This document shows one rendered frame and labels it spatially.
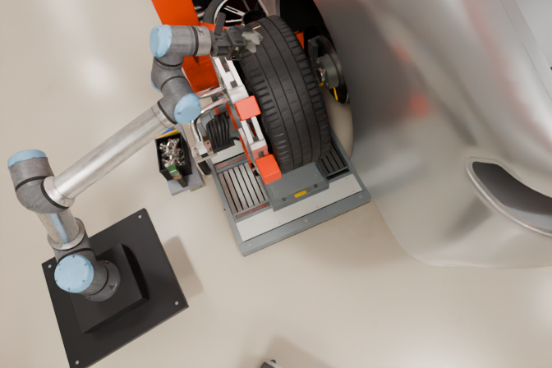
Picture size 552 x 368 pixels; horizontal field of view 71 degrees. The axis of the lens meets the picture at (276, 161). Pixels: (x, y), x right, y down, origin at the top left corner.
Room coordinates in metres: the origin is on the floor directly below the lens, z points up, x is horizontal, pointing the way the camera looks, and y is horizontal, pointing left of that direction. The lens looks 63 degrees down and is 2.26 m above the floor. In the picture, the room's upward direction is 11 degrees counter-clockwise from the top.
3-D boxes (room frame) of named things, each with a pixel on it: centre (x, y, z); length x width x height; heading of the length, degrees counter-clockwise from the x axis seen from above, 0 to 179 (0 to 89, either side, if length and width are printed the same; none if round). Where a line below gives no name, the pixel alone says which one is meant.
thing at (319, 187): (1.05, -0.05, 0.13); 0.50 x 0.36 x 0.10; 13
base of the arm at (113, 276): (0.49, 0.95, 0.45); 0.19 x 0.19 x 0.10
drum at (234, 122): (0.97, 0.18, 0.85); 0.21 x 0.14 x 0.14; 103
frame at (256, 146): (0.99, 0.11, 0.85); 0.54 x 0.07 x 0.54; 13
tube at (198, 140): (0.87, 0.21, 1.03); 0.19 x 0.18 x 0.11; 103
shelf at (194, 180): (1.07, 0.53, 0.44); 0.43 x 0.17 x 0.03; 13
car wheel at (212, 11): (1.93, -0.04, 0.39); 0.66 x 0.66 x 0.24
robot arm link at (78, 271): (0.49, 0.95, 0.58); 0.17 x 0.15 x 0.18; 20
